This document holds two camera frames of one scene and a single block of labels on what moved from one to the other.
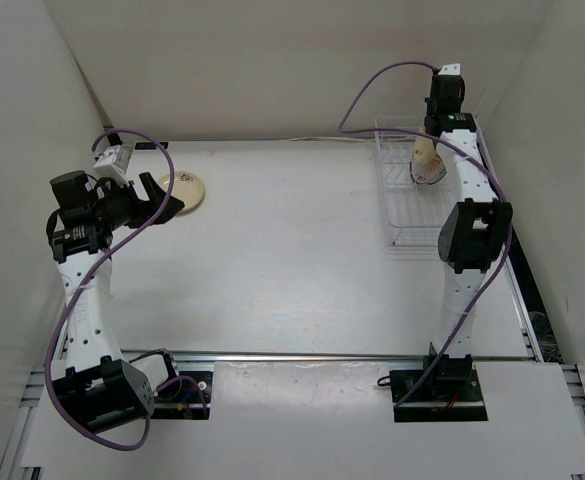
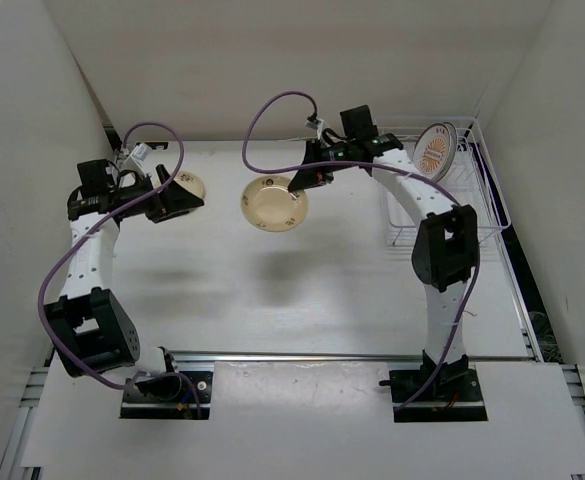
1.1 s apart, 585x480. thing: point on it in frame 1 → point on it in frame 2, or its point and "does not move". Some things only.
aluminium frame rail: [333, 356] does not move
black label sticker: [149, 145] does not move
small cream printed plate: [423, 149] → [268, 205]
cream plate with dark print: [186, 186] does not move
